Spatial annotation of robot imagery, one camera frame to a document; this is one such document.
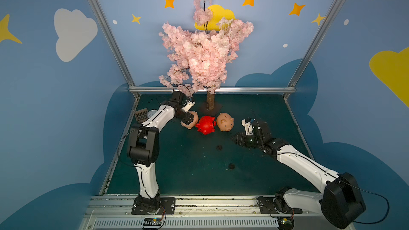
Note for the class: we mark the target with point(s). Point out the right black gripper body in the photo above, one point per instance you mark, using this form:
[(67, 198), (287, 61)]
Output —
[(248, 139)]

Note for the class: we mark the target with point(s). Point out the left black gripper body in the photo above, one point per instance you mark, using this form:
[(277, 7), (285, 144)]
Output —
[(186, 116)]

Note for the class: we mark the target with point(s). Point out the pink piggy bank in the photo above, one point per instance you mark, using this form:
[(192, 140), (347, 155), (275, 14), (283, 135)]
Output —
[(225, 122), (194, 121)]

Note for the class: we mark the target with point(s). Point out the red piggy bank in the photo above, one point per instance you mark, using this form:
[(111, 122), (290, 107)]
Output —
[(206, 125)]

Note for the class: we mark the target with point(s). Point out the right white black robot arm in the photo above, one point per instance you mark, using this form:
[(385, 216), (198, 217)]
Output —
[(338, 199)]

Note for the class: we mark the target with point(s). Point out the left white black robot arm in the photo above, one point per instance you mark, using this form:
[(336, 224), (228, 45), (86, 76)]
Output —
[(143, 151)]

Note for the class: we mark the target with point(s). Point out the small metal can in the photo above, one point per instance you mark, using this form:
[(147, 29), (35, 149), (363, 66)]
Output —
[(151, 113)]

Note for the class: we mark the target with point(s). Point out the brown toy scoop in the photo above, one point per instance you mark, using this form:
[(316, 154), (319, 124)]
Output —
[(141, 115)]

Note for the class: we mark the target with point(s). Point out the pink cherry blossom tree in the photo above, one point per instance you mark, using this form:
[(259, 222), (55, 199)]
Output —
[(199, 58)]

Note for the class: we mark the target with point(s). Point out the right controller board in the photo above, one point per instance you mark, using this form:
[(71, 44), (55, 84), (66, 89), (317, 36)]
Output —
[(285, 224)]

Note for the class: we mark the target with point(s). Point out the controller board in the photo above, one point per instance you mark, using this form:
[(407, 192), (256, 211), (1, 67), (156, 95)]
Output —
[(285, 224), (154, 223)]

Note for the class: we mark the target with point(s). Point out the left controller board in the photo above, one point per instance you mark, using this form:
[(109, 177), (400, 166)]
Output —
[(154, 223)]

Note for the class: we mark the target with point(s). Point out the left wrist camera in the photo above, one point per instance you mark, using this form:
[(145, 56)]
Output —
[(180, 101)]

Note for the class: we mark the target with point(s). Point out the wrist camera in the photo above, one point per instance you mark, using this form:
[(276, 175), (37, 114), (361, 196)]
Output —
[(247, 124), (180, 101)]

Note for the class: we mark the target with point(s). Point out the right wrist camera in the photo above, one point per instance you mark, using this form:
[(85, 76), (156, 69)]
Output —
[(247, 124)]

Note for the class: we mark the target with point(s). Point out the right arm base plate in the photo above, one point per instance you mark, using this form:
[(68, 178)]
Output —
[(273, 205)]

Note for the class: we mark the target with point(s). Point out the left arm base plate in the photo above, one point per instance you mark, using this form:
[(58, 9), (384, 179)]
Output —
[(166, 205)]

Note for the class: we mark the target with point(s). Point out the aluminium mounting rail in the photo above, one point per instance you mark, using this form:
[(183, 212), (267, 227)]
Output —
[(113, 212)]

